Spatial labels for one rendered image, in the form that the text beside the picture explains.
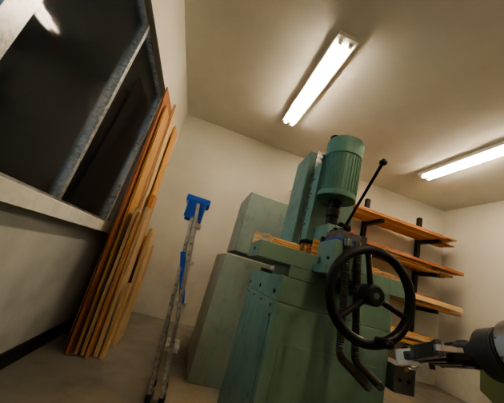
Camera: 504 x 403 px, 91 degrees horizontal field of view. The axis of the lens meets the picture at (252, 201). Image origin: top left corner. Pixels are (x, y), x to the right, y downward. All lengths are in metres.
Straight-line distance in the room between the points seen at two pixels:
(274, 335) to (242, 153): 3.09
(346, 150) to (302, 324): 0.76
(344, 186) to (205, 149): 2.77
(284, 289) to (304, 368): 0.25
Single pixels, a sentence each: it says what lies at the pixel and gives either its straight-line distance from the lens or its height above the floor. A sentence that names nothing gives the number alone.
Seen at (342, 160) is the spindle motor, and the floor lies 1.36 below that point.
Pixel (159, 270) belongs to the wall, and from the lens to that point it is 3.38.
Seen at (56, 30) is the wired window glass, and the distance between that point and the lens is 1.44.
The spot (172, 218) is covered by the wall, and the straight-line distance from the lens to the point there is 3.41.
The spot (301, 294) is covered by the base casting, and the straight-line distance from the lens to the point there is 0.94.
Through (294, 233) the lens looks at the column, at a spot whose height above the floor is 1.03.
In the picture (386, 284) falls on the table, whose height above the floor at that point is 0.87.
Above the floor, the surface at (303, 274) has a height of 0.82.
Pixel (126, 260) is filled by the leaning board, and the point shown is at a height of 0.63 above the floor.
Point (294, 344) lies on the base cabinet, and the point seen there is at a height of 0.60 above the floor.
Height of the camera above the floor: 0.77
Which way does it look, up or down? 16 degrees up
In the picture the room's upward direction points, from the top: 16 degrees clockwise
